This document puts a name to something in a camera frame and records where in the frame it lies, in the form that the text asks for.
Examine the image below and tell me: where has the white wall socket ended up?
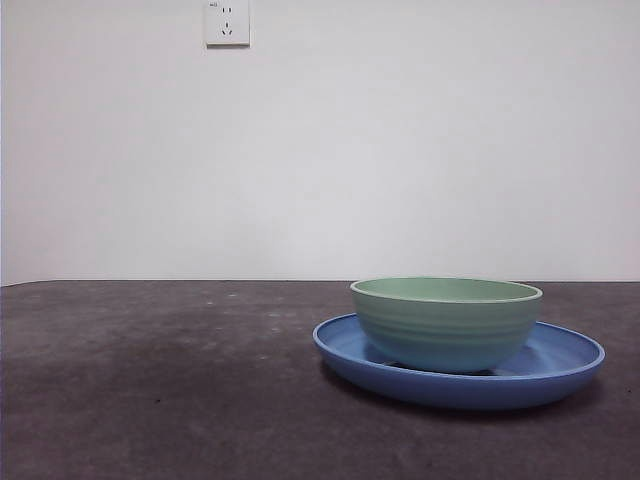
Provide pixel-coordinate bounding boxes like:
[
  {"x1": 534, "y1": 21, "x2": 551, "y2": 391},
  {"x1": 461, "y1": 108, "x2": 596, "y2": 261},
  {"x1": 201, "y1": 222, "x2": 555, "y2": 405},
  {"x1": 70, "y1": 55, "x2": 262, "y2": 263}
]
[{"x1": 205, "y1": 0, "x2": 252, "y2": 50}]

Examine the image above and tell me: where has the green ribbed bowl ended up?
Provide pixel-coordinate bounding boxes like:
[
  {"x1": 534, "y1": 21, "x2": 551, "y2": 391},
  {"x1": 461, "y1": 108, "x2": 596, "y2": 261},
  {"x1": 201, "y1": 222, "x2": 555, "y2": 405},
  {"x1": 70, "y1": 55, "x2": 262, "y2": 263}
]
[{"x1": 349, "y1": 276, "x2": 544, "y2": 374}]

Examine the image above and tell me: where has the blue plate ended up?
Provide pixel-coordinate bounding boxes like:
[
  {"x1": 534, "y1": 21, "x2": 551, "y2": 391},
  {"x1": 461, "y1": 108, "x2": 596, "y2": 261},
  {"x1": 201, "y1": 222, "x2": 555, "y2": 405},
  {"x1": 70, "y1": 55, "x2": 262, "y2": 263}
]
[{"x1": 312, "y1": 313, "x2": 607, "y2": 412}]

